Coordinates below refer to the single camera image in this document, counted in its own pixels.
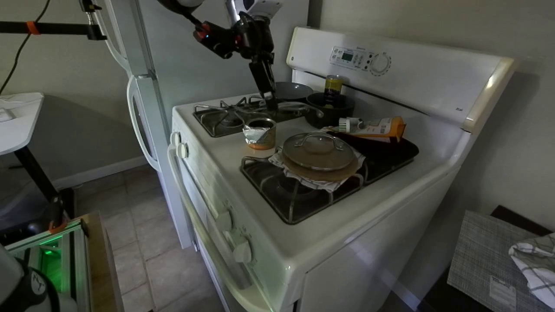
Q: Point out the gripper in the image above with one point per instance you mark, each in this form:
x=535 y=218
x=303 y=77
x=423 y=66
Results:
x=256 y=35

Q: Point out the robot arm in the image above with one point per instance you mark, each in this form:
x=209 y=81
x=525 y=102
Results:
x=265 y=6

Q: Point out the open tin can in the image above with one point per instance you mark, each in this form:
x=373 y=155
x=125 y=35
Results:
x=260 y=135

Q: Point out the grey frying pan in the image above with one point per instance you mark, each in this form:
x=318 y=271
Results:
x=292 y=91

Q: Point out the stove burner grate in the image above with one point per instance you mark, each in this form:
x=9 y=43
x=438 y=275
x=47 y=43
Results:
x=286 y=199
x=217 y=121

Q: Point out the black pot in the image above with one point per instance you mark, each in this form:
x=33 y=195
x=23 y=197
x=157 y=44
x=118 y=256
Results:
x=331 y=113

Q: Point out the white refrigerator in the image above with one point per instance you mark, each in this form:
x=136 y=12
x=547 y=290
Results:
x=149 y=52

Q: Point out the stove timer knob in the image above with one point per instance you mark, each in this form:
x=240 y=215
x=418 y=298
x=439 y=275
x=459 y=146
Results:
x=381 y=63

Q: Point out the glass pot lid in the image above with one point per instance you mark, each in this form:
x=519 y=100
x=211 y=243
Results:
x=318 y=151

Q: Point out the orange and white tube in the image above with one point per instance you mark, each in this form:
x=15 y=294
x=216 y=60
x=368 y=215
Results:
x=381 y=128

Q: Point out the white checked cloth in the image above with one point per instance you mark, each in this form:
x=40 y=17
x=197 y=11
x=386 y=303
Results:
x=316 y=184

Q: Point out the black baking tray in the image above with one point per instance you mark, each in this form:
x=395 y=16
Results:
x=386 y=156

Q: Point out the oven door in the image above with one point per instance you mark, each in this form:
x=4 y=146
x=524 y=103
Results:
x=204 y=216

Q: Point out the white gas stove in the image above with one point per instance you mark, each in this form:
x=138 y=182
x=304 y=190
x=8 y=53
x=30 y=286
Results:
x=390 y=203

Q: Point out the white folding table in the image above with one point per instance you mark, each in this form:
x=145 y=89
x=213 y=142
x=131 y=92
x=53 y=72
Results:
x=19 y=125

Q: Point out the orange clamp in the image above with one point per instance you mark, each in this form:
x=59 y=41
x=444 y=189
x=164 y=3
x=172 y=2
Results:
x=56 y=216

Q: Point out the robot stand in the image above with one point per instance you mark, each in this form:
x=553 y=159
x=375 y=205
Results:
x=97 y=264

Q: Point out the grey woven placemat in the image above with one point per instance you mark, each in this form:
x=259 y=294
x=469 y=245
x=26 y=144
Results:
x=481 y=260

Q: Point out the dark side table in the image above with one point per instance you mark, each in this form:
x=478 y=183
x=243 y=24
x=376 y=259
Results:
x=438 y=299

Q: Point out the white checked towel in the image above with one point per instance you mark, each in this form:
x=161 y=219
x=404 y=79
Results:
x=537 y=268

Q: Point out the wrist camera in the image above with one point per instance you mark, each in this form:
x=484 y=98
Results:
x=217 y=39

